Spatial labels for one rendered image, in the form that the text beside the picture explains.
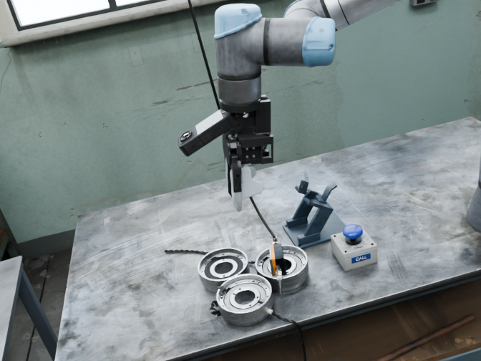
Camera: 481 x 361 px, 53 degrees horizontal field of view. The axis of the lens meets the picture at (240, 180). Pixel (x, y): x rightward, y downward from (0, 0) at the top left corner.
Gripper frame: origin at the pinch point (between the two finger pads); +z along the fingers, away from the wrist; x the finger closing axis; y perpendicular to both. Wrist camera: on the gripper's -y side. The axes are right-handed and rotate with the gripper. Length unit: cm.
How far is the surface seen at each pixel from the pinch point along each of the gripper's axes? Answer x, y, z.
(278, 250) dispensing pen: -4.9, 7.7, 9.9
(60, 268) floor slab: 138, -70, 109
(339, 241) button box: -3.9, 20.9, 10.8
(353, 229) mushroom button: -5.1, 23.2, 7.4
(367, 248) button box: -8.0, 25.0, 10.2
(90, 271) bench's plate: 14.1, -31.5, 22.5
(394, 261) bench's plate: -8.9, 30.7, 13.9
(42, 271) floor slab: 139, -79, 111
